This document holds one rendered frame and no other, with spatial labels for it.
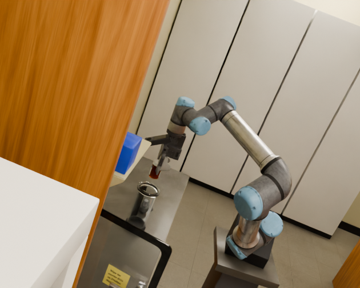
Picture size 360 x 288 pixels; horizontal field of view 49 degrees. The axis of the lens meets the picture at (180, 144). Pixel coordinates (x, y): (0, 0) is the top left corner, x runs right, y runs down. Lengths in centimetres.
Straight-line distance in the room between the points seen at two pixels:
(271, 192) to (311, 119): 289
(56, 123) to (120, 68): 23
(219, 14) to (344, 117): 163
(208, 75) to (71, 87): 323
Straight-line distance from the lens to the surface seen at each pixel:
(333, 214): 476
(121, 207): 206
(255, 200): 142
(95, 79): 100
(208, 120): 158
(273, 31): 411
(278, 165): 151
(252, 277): 203
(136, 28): 95
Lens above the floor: 208
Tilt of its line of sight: 22 degrees down
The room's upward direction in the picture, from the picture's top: 21 degrees clockwise
